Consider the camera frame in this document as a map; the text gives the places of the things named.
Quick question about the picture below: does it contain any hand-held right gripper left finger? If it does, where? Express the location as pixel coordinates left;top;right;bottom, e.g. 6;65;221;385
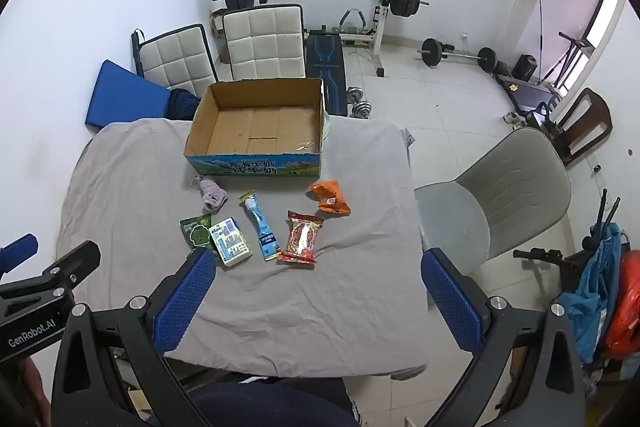
50;248;218;427

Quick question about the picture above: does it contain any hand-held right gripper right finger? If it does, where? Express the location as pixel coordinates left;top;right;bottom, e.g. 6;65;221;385
421;248;589;427

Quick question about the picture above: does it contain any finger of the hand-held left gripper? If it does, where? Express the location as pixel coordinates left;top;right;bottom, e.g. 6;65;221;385
0;233;40;279
42;240;102;304

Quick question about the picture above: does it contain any person's left forearm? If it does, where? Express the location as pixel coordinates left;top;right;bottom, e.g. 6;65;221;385
0;356;53;427

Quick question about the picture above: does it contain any dark green snack packet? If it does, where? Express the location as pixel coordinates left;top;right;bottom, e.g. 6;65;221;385
180;214;214;251

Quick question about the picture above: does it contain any green and white packet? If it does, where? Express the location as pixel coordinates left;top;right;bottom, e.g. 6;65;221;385
208;217;253;268

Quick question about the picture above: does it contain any long blue packet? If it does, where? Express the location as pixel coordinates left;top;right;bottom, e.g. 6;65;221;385
237;190;280;262

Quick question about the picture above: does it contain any pink sock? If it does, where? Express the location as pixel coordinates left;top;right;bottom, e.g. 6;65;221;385
192;174;229;212

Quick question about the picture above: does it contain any grey plastic chair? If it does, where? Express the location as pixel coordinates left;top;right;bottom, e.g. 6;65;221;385
414;127;572;279

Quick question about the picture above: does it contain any red snack packet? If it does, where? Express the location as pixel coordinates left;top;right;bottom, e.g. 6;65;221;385
277;209;325;265

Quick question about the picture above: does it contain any grey tablecloth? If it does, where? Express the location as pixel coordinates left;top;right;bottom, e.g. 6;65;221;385
56;117;432;381

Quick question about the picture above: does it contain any person's dark clothing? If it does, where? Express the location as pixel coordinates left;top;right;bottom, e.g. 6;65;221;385
187;379;357;427

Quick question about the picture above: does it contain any blue bag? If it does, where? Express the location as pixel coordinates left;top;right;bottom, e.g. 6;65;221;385
556;222;627;364

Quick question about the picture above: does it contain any orange snack packet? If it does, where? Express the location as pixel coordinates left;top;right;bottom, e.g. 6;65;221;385
307;179;352;216

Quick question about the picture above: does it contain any blue foam mat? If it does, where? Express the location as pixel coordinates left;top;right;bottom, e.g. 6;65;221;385
84;59;174;130

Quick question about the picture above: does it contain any orange plastic bag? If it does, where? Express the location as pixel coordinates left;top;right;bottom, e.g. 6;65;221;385
601;249;640;356

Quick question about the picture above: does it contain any cardboard box with blue print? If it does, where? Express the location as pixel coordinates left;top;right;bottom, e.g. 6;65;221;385
184;78;329;178

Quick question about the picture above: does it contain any dark blue cloth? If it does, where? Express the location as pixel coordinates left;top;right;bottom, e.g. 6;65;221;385
167;88;204;121

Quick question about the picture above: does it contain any white padded chair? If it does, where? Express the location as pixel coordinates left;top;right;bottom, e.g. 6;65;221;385
221;4;307;83
137;24;219;100

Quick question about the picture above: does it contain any dark wooden chair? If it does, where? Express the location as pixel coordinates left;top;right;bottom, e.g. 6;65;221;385
549;87;614;168

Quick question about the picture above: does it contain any black speaker box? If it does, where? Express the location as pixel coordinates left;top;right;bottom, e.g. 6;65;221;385
512;53;539;83

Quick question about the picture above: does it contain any short barbell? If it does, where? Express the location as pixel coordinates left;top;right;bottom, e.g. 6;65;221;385
417;37;499;73

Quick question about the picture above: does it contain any black weight bench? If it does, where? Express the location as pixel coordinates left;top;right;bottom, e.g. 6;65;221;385
304;27;349;116

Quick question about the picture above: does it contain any black tripod stand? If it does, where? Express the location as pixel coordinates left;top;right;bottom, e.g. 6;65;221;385
547;31;591;88

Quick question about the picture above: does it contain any black handlebar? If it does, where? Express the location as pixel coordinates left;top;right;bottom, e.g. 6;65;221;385
512;246;582;266

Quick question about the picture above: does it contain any grey sit-up handle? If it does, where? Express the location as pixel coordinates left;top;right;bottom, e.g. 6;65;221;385
339;7;370;36

